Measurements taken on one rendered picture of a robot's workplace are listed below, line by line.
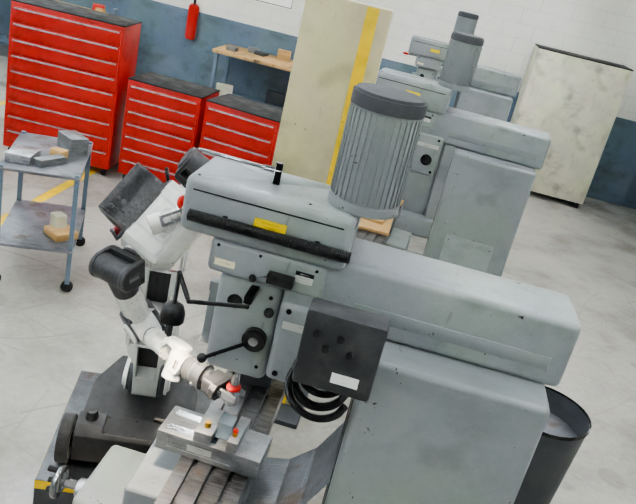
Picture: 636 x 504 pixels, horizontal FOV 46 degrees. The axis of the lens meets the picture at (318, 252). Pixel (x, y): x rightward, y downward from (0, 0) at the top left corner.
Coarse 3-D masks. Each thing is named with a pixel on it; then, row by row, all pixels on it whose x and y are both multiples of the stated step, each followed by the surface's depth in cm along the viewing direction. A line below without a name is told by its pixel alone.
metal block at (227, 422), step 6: (222, 414) 243; (228, 414) 244; (222, 420) 240; (228, 420) 241; (234, 420) 242; (222, 426) 239; (228, 426) 239; (234, 426) 241; (216, 432) 240; (222, 432) 240; (228, 432) 239; (222, 438) 241; (228, 438) 240
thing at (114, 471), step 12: (108, 456) 262; (120, 456) 264; (132, 456) 265; (96, 468) 256; (108, 468) 257; (120, 468) 258; (132, 468) 259; (96, 480) 250; (108, 480) 252; (120, 480) 253; (84, 492) 244; (96, 492) 245; (108, 492) 247; (120, 492) 248
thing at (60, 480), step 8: (56, 472) 256; (64, 472) 261; (56, 480) 255; (64, 480) 259; (80, 480) 258; (48, 488) 261; (56, 488) 258; (72, 488) 258; (80, 488) 256; (56, 496) 258
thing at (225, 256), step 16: (224, 240) 204; (224, 256) 205; (240, 256) 204; (256, 256) 203; (272, 256) 203; (224, 272) 207; (240, 272) 206; (256, 272) 205; (288, 272) 203; (304, 272) 203; (320, 272) 202; (304, 288) 204; (320, 288) 204
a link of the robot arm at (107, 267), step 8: (104, 256) 241; (112, 256) 242; (96, 264) 240; (104, 264) 240; (112, 264) 239; (120, 264) 239; (128, 264) 239; (96, 272) 241; (104, 272) 239; (112, 272) 238; (120, 272) 237; (104, 280) 241; (112, 280) 238; (112, 288) 243; (136, 288) 247; (120, 296) 245; (128, 296) 246
